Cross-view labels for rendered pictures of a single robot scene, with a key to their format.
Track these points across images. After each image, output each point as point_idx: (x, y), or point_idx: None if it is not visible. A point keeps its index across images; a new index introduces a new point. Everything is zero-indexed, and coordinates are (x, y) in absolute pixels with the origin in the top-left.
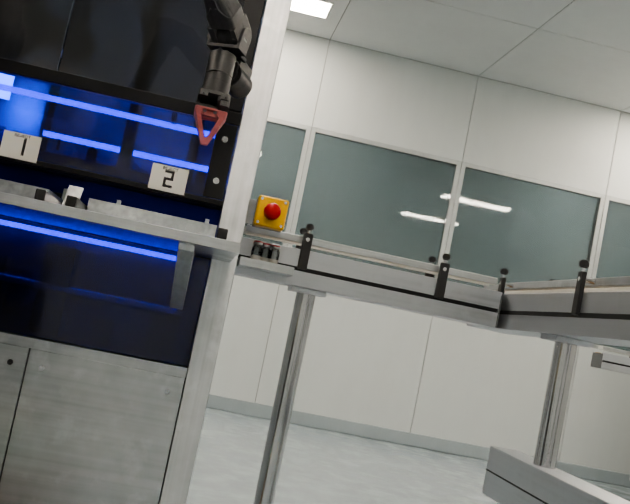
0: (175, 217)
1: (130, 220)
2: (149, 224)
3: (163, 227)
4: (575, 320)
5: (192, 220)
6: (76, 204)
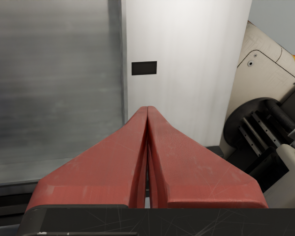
0: (126, 42)
1: (232, 83)
2: (238, 57)
3: (243, 36)
4: None
5: (125, 5)
6: (212, 149)
